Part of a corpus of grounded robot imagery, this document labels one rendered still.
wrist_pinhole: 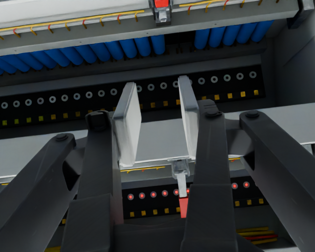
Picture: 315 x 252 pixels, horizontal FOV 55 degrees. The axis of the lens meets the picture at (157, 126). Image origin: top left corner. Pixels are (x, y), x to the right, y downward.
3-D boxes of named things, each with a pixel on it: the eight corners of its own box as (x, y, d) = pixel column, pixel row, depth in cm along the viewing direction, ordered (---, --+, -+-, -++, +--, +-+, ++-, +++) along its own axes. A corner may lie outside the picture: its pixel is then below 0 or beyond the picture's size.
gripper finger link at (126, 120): (134, 166, 17) (121, 168, 17) (141, 119, 23) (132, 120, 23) (125, 116, 16) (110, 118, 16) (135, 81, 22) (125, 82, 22)
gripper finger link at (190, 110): (184, 109, 15) (199, 107, 15) (177, 75, 22) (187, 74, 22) (189, 160, 17) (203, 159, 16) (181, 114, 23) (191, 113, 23)
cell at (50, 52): (58, 56, 46) (38, 38, 39) (70, 54, 46) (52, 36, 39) (58, 67, 46) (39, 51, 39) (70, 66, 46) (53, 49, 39)
